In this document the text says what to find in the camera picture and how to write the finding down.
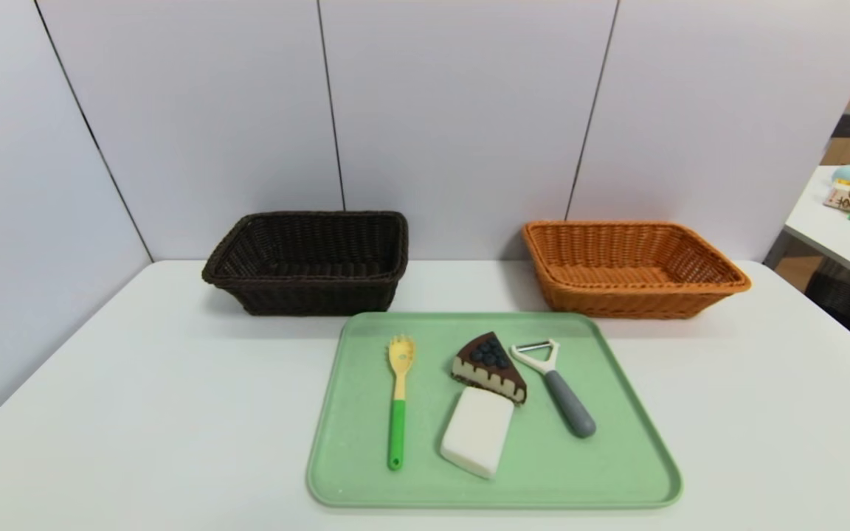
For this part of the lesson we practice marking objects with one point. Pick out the chocolate blueberry cake slice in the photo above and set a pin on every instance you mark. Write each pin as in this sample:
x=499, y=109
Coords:
x=488, y=372

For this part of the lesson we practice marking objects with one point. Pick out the yellow green pasta spoon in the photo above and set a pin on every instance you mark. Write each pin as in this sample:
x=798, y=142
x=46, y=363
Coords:
x=397, y=428

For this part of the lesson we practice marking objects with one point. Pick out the dark brown wicker basket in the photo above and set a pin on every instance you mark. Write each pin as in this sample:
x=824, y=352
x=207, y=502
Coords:
x=307, y=291

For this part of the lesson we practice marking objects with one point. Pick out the orange wicker basket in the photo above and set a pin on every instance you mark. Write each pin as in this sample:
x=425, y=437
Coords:
x=617, y=299

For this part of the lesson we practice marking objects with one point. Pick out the white rectangular block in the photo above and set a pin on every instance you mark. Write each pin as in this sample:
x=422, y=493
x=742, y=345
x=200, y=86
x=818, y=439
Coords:
x=477, y=435

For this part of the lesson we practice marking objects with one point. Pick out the light green plastic tray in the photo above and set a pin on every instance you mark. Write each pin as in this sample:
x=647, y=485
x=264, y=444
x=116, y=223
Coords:
x=595, y=457

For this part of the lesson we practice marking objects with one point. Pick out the white side table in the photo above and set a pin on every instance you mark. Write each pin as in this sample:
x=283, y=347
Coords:
x=831, y=236

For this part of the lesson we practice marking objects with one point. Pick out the printed beige box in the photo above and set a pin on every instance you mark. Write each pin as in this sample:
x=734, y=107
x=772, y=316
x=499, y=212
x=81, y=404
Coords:
x=845, y=198

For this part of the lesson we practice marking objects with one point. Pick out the dark grey panel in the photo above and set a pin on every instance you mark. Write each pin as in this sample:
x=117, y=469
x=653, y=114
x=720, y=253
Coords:
x=845, y=124

